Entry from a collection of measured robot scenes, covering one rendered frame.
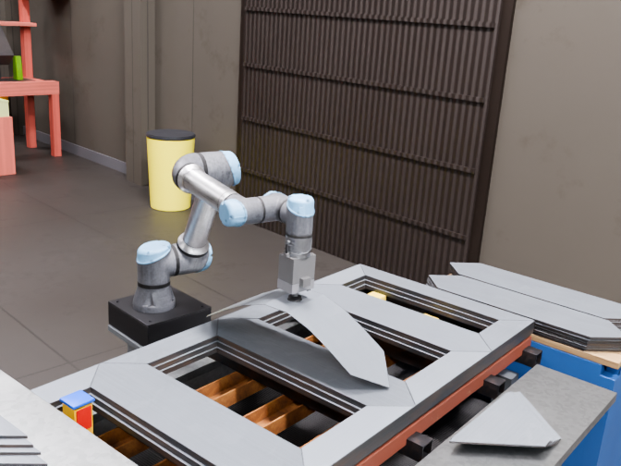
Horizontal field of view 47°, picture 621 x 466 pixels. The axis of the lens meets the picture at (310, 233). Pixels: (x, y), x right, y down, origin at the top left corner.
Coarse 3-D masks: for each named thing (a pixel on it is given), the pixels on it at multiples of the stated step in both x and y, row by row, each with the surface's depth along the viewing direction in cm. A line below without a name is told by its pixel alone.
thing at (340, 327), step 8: (344, 312) 204; (328, 320) 198; (336, 320) 199; (344, 320) 201; (352, 320) 203; (312, 328) 192; (320, 328) 193; (328, 328) 195; (336, 328) 197; (344, 328) 198; (352, 328) 200; (360, 328) 202; (320, 336) 191; (328, 336) 193; (336, 336) 194; (344, 336) 196; (352, 336) 197; (328, 344) 190; (336, 344) 192
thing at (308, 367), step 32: (384, 288) 268; (224, 320) 226; (256, 320) 228; (288, 320) 240; (480, 320) 245; (192, 352) 208; (224, 352) 213; (256, 352) 207; (288, 352) 208; (320, 352) 209; (416, 352) 222; (288, 384) 198; (320, 384) 192; (352, 384) 193; (448, 384) 197; (128, 416) 173; (416, 416) 186; (160, 448) 165
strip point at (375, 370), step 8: (376, 360) 196; (384, 360) 197; (360, 368) 190; (368, 368) 191; (376, 368) 193; (384, 368) 195; (360, 376) 187; (368, 376) 189; (376, 376) 191; (384, 376) 192; (384, 384) 190
